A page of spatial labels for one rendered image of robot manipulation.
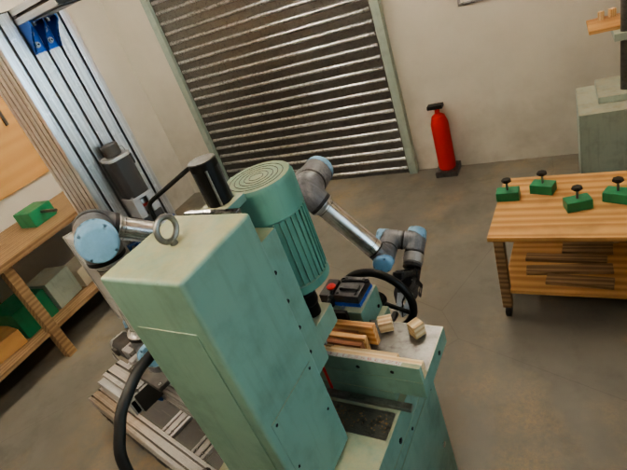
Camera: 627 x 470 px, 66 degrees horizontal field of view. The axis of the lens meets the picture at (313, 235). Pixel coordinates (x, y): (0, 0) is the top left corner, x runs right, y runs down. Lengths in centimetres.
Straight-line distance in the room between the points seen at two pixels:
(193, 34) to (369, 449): 409
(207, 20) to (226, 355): 399
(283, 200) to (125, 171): 82
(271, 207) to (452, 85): 312
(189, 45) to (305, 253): 389
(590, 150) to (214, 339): 263
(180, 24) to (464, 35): 248
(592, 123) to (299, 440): 245
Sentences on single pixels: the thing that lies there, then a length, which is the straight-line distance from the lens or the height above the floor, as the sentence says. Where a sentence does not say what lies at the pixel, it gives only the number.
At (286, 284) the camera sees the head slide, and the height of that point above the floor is 128.
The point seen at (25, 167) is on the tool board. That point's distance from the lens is 457.
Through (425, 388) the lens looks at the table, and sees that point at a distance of 135.
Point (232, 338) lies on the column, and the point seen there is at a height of 135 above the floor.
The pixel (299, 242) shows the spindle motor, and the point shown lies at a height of 134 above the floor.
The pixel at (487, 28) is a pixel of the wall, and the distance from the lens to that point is 392.
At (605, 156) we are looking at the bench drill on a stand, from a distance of 319.
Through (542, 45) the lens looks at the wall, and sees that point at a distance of 393.
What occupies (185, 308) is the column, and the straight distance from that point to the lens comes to 86.
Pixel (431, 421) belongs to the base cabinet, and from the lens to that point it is 167.
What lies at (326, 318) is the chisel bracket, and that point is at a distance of 135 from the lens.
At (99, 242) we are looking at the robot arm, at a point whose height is 141.
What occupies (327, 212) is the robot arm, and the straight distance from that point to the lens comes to 174.
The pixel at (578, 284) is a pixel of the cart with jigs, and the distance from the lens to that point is 264.
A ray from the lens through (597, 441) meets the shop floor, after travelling 231.
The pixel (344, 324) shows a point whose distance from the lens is 144.
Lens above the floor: 190
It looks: 29 degrees down
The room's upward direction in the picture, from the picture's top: 21 degrees counter-clockwise
